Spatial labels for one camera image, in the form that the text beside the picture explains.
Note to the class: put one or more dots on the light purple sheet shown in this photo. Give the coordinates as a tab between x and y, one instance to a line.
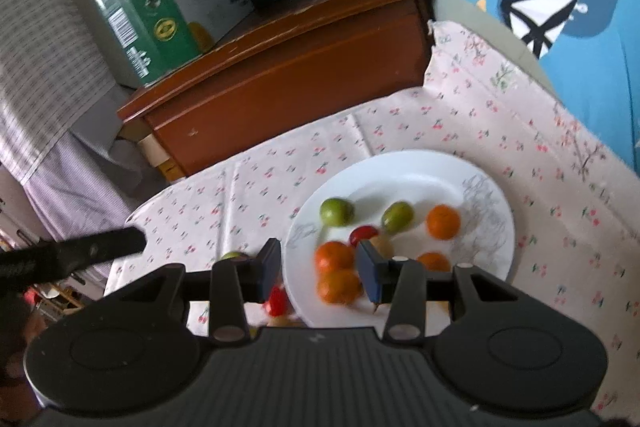
75	197

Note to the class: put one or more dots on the checked grey curtain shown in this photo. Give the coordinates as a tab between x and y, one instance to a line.
40	57

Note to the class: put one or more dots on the blue shark plush pillow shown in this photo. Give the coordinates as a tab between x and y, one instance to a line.
600	72

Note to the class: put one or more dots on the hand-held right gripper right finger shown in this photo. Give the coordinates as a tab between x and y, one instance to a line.
367	272

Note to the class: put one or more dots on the green cardboard box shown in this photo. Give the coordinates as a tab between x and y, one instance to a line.
145	7

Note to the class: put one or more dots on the yellow and white cardboard box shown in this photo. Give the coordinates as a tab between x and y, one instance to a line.
162	159

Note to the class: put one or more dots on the red cherry tomato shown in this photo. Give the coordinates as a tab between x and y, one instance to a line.
363	235
276	302

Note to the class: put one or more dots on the small orange tangerine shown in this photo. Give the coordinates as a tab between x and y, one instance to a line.
434	261

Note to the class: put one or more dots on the white plate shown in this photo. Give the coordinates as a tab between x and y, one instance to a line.
425	177

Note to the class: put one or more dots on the sage green bed sheet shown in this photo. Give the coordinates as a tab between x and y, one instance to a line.
475	32

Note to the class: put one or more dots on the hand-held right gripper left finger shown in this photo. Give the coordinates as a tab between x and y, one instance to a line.
270	269

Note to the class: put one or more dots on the green jujube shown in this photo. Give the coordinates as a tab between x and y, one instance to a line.
232	256
397	217
336	212

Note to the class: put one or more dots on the brown wooden nightstand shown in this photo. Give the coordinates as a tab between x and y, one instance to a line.
300	72

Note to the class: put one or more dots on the brown kiwi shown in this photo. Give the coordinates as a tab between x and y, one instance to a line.
386	247

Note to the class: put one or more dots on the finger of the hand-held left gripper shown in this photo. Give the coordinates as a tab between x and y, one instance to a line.
100	244

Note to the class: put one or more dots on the cherry print cloth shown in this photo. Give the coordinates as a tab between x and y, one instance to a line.
550	217

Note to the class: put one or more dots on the grey cloth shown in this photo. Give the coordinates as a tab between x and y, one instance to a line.
105	132

